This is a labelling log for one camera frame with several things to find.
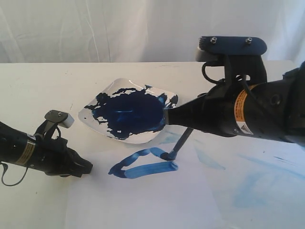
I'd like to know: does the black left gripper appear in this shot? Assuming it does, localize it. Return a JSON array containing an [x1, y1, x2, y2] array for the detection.
[[28, 137, 93, 177]]

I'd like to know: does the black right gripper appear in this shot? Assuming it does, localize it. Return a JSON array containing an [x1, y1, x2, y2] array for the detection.
[[163, 83, 257, 138]]

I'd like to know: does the black handled paintbrush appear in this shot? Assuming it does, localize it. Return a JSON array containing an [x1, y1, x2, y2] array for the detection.
[[161, 127, 193, 161]]

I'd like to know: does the white paper sheet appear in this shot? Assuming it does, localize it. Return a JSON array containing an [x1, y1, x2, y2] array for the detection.
[[65, 144, 224, 229]]

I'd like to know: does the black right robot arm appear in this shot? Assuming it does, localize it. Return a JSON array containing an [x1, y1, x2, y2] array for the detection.
[[164, 65, 305, 146]]

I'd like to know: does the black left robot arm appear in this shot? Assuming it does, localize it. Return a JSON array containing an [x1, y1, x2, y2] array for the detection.
[[0, 121, 93, 177]]

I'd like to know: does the white square plate blue paint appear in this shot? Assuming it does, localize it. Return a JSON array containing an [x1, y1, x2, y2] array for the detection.
[[78, 78, 179, 144]]

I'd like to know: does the white backdrop cloth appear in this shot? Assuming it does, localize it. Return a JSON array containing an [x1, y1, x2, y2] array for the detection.
[[0, 0, 305, 63]]

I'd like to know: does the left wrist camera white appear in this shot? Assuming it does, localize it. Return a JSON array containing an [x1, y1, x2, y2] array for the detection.
[[34, 110, 74, 139]]

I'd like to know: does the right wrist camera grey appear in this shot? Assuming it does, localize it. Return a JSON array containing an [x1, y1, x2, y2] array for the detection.
[[195, 36, 267, 85]]

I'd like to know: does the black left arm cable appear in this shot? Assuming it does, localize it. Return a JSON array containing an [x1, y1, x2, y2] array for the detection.
[[0, 160, 31, 187]]

